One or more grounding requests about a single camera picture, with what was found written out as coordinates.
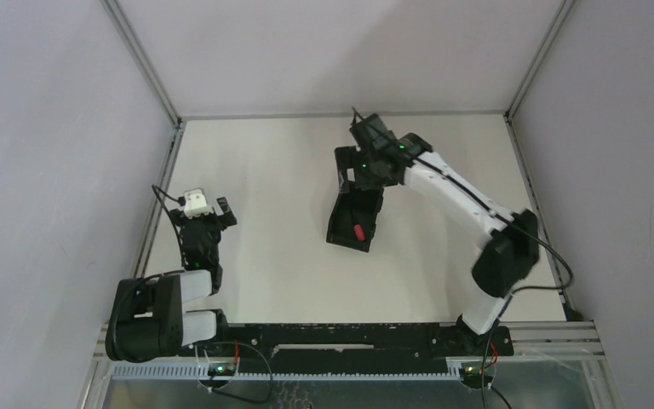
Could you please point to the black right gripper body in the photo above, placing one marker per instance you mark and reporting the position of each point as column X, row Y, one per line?
column 367, row 174

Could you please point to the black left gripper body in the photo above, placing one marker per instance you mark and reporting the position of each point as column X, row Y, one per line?
column 203, row 221

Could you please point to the red handled screwdriver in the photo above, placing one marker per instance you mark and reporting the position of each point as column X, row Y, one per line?
column 357, row 227

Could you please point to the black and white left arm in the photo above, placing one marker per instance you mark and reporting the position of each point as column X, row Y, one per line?
column 148, row 318

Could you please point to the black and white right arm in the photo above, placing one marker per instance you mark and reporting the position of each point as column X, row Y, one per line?
column 506, row 240

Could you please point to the black plastic bin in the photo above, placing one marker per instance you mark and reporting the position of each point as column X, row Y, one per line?
column 366, row 203

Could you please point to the left controller board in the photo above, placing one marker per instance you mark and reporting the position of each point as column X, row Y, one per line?
column 221, row 370

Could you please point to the controller board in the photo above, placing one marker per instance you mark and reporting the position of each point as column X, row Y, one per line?
column 477, row 371
column 221, row 370

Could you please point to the right controller board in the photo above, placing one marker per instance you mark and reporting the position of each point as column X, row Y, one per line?
column 477, row 371

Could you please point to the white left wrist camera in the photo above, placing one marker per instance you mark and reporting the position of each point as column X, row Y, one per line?
column 196, row 204

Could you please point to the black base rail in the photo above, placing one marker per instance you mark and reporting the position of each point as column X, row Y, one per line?
column 372, row 348

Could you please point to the white slotted cable duct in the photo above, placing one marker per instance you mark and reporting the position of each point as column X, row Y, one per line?
column 192, row 371

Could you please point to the aluminium frame front beam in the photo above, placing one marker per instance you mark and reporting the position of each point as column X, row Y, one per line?
column 535, row 338

